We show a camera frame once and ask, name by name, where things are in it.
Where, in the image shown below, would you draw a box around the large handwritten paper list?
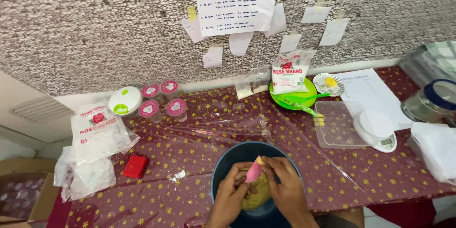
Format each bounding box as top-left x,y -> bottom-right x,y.
192,0 -> 281,38

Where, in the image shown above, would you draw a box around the white printed paper sheet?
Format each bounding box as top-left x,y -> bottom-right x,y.
333,68 -> 414,131

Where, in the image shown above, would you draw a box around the brown cardboard box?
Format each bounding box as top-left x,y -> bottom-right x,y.
0,158 -> 60,228

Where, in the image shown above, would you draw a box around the small bag of white powder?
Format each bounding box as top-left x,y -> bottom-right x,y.
232,75 -> 254,101
250,66 -> 271,95

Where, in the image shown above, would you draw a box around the stack of white plastic bags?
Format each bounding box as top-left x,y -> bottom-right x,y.
407,121 -> 456,186

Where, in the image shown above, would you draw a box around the small red packet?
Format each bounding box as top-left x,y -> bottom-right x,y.
122,154 -> 150,180

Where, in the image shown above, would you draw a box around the silver foil cup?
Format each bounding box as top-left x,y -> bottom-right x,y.
312,72 -> 345,97

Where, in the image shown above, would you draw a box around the green twisted bag yellow tips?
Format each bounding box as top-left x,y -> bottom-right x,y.
293,103 -> 326,127

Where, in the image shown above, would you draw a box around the group of white paper notes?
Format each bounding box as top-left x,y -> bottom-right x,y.
180,0 -> 351,69

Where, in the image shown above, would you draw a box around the clear box with checked cloth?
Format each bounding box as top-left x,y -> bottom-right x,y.
398,40 -> 456,90

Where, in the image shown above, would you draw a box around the clear rectangular plastic container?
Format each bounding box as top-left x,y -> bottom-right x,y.
314,100 -> 373,149

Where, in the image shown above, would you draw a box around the green plastic plate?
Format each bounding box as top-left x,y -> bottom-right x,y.
269,77 -> 318,111

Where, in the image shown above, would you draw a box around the crumpled clear plastic bags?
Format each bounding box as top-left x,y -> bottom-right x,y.
53,145 -> 117,203

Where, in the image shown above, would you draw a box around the pink-lidded clear plastic cup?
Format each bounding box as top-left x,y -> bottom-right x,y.
141,83 -> 160,101
160,80 -> 179,98
166,98 -> 188,122
138,99 -> 160,123

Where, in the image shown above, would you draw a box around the dark blue mixing bowl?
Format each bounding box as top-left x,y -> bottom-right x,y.
210,141 -> 304,228

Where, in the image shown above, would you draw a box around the opened crumpled flour bag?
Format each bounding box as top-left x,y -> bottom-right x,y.
71,101 -> 142,165

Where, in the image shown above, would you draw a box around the person's right hand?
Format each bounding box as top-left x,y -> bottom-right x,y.
260,156 -> 315,223

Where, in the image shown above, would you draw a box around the yellow-green dough lump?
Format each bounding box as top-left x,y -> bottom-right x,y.
240,166 -> 273,211

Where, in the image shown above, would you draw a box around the green plastic spoon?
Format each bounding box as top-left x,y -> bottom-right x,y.
270,92 -> 331,107

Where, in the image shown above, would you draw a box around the white flour spill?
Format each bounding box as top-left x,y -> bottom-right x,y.
170,170 -> 187,183

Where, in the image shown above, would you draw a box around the full white flour bag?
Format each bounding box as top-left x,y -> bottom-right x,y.
271,49 -> 317,95

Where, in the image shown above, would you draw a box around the person's grey shorts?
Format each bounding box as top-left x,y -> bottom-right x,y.
314,207 -> 365,228

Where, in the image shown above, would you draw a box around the pink ridged plastic scraper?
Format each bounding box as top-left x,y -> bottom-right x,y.
245,155 -> 265,184

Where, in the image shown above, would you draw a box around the white round container green handle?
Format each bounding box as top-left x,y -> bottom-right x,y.
108,86 -> 143,117

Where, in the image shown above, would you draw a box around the yellow sticky note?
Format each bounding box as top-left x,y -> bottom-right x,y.
186,5 -> 198,23

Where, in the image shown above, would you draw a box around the red cloth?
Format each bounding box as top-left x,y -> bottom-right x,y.
366,199 -> 437,228

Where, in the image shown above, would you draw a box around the glass jar with blue lid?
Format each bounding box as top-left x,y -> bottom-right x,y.
400,79 -> 456,124

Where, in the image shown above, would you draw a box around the white wall vent grille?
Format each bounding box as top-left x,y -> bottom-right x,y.
9,95 -> 76,124

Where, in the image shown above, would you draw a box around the maroon tablecloth with yellow stars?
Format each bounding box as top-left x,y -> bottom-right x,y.
46,65 -> 456,228

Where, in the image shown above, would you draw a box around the white digital kitchen scale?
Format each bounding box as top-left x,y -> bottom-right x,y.
352,109 -> 398,153

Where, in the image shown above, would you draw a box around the clear plastic table cover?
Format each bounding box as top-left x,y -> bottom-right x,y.
118,87 -> 392,221

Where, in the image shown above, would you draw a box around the person's left hand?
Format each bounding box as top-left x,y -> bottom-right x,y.
213,162 -> 258,227

